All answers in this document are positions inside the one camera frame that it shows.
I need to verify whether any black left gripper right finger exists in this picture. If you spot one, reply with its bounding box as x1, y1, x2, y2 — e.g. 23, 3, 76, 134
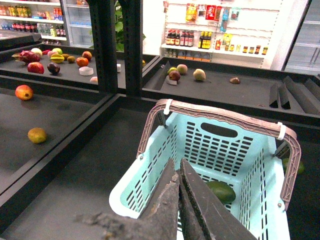
179, 158, 256, 240

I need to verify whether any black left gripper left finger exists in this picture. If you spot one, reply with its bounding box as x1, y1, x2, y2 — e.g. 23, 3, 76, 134
74, 158, 180, 240

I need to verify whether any green avocado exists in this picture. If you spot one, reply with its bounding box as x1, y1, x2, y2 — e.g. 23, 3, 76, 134
206, 181, 236, 205

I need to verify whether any light blue plastic basket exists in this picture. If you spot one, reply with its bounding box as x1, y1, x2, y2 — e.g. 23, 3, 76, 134
109, 112, 290, 240

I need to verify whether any brown basket handle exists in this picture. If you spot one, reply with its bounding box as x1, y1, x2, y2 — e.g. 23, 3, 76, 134
136, 99, 302, 211

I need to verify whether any black display bin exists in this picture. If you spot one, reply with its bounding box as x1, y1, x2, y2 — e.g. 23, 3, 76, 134
0, 92, 320, 240

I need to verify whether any green pear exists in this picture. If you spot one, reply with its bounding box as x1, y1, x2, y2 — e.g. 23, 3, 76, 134
193, 68, 206, 82

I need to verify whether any yellow green kiwi fruit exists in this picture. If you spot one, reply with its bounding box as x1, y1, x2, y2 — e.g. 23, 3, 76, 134
27, 127, 47, 144

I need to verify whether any orange fruit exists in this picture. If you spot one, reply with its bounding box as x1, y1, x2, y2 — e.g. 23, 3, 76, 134
75, 57, 89, 68

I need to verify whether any dark purple plum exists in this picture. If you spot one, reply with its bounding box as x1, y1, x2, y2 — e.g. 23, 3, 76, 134
47, 62, 61, 76

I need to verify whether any red yellow peach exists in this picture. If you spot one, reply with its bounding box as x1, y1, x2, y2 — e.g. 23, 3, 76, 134
15, 84, 34, 101

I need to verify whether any white product shelf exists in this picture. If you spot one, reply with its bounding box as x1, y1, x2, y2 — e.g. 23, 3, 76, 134
161, 0, 283, 69

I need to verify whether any yellow star fruit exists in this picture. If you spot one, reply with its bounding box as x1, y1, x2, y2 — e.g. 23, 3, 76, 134
50, 53, 65, 64

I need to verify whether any red apple on shelf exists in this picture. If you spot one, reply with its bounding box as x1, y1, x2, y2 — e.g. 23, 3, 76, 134
27, 62, 45, 74

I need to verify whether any pink dragon fruit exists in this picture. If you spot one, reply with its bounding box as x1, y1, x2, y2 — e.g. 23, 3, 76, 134
12, 50, 40, 64

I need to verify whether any black metal post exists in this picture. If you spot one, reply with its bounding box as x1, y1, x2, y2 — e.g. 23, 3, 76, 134
87, 0, 143, 97

